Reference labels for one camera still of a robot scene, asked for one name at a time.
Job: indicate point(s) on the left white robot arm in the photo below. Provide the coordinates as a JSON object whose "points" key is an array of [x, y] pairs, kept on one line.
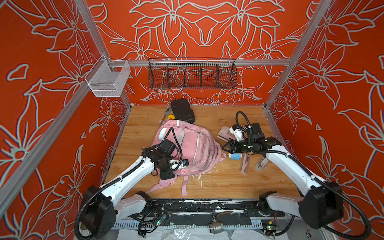
{"points": [[102, 206]]}

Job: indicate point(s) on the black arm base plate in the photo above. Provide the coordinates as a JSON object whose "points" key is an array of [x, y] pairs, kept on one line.
{"points": [[248, 207]]}

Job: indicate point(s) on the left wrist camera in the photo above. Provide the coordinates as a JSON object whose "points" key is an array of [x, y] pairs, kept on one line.
{"points": [[172, 155]]}

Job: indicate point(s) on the metal ball valve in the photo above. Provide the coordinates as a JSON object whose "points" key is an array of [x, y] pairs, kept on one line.
{"points": [[216, 227]]}

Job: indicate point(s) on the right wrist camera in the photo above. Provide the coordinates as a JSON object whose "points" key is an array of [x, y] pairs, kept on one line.
{"points": [[253, 132]]}

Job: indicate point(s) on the black pencil case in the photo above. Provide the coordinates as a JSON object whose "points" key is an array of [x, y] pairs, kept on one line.
{"points": [[182, 111]]}

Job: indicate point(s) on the clear eraser box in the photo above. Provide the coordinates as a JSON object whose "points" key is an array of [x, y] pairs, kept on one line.
{"points": [[263, 162]]}

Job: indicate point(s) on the black wire wall basket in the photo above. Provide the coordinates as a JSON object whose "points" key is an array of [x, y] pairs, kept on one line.
{"points": [[182, 73]]}

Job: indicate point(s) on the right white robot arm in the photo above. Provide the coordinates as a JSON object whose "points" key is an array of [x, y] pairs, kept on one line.
{"points": [[322, 202]]}

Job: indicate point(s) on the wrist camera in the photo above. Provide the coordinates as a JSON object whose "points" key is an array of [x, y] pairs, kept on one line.
{"points": [[253, 132], [172, 155]]}

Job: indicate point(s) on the pink student backpack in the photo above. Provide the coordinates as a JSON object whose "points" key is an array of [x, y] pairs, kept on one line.
{"points": [[198, 146]]}

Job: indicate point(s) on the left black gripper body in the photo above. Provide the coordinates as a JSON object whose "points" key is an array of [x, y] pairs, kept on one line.
{"points": [[166, 171]]}

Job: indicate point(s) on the white wire wall basket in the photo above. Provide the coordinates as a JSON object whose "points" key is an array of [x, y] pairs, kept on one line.
{"points": [[108, 78]]}

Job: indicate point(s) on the blue pencil sharpener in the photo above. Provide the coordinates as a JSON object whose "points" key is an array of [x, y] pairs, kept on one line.
{"points": [[235, 156]]}

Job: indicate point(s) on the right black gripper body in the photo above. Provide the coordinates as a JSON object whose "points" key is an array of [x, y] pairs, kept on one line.
{"points": [[241, 146]]}

